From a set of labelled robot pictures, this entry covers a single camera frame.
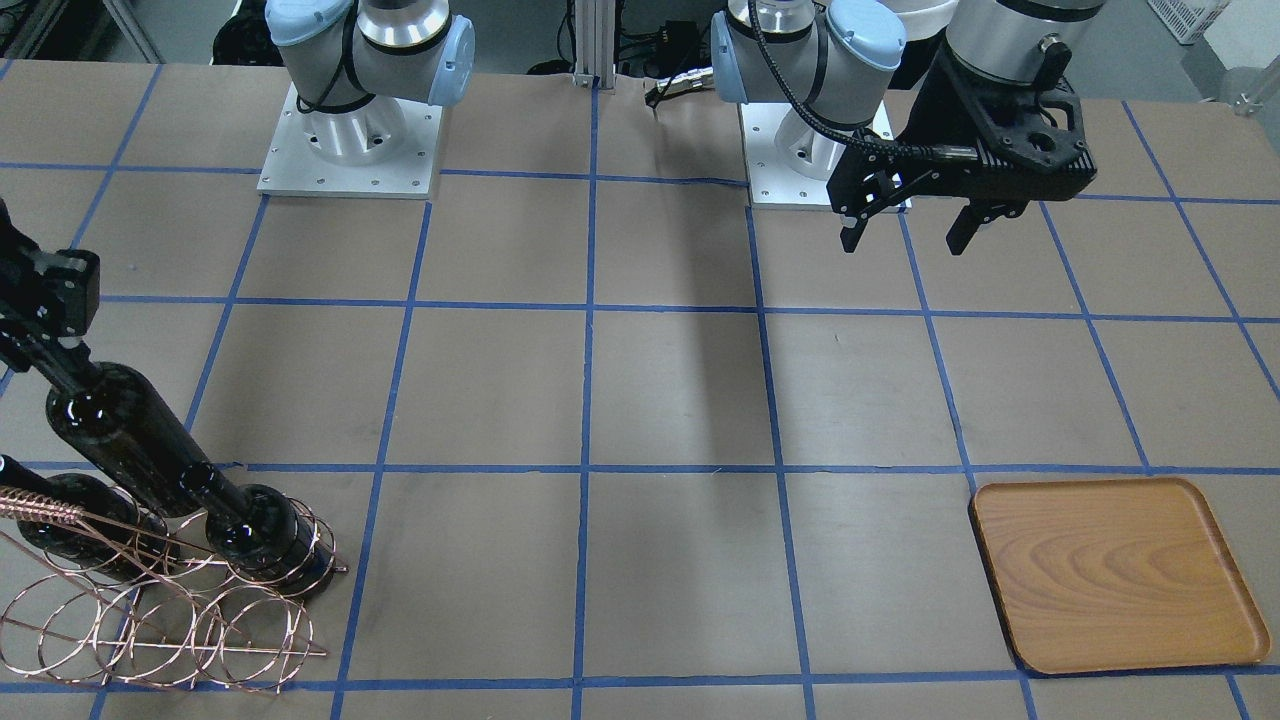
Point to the black gripper near tray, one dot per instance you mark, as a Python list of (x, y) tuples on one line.
[(938, 112)]

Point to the black gripper near basket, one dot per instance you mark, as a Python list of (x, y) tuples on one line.
[(50, 285)]

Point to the dark wine bottle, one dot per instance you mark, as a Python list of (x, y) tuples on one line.
[(112, 415), (95, 527), (260, 533)]

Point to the robot arm near tray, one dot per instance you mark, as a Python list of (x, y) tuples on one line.
[(831, 61)]

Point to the wooden tray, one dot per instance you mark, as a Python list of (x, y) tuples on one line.
[(1102, 575)]

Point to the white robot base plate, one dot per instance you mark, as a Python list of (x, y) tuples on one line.
[(788, 164)]

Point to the second white robot base plate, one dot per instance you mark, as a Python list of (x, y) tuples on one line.
[(390, 149)]

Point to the copper wire bottle basket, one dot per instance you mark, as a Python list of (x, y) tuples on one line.
[(180, 629)]

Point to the aluminium frame post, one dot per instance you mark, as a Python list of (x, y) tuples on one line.
[(595, 43)]

